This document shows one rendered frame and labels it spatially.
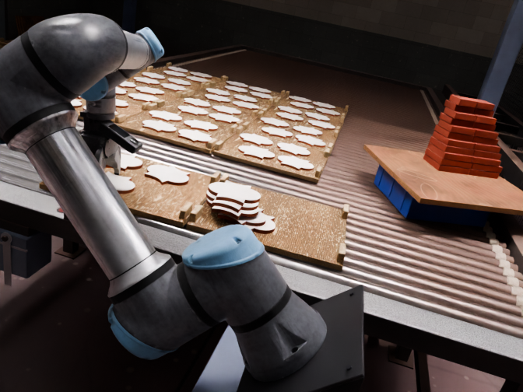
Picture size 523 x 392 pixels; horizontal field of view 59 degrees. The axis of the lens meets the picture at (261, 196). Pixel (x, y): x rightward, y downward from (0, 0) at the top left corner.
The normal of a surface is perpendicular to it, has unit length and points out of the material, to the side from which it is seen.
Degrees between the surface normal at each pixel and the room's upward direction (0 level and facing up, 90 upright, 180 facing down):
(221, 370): 0
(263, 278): 54
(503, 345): 0
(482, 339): 0
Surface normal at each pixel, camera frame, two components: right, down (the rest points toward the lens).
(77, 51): 0.64, 0.11
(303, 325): 0.47, -0.47
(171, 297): -0.26, -0.33
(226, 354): 0.18, -0.90
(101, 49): 0.90, 0.05
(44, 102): 0.62, -0.32
